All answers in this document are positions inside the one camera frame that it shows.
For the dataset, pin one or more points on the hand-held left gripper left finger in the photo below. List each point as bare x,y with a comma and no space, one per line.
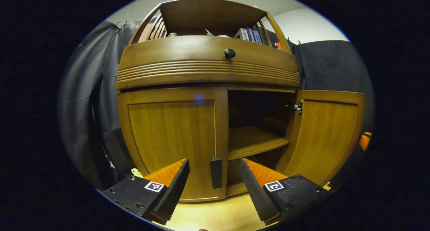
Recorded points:
173,190

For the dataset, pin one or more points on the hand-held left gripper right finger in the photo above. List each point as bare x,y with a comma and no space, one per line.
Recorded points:
255,194

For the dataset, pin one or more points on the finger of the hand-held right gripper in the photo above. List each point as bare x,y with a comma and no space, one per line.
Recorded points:
364,141

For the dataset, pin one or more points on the wooden cabinet door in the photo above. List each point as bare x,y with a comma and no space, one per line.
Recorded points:
322,137
168,133

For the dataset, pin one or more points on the wooden double-door shoe cabinet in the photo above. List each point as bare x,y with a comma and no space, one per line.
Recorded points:
208,15

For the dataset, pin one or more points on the metal door hinge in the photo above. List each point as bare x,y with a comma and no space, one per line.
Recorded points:
297,107

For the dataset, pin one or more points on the small green toy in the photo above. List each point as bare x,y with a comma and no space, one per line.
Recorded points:
136,172

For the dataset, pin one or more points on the wooden inner shelf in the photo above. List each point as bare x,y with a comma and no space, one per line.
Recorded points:
252,142

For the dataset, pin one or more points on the black backdrop cloth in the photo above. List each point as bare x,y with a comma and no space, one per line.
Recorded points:
80,116

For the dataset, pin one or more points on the wooden ribbed drawer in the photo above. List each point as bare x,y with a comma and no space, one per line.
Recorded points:
188,51

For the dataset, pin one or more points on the black round drawer knob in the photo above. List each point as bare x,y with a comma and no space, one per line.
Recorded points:
230,53

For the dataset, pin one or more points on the light blue book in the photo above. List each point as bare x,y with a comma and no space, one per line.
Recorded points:
257,37

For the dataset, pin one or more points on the white brush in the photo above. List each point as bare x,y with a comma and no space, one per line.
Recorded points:
208,32

